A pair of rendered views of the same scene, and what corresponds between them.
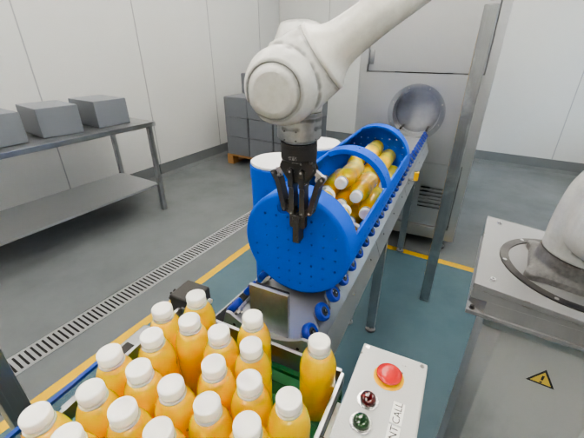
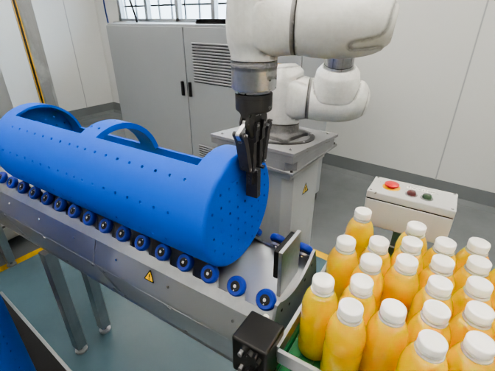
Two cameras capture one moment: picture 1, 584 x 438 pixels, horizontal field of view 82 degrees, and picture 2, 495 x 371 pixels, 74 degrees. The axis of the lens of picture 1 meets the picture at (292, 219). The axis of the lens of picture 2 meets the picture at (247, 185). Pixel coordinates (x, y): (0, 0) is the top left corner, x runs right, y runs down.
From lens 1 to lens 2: 0.91 m
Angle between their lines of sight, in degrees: 73
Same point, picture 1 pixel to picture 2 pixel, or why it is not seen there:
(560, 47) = not seen: outside the picture
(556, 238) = (281, 115)
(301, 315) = (267, 260)
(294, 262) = (241, 225)
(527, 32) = not seen: outside the picture
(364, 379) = (396, 193)
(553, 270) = (286, 132)
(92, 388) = (480, 338)
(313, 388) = not seen: hidden behind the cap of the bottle
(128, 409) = (479, 304)
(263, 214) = (219, 198)
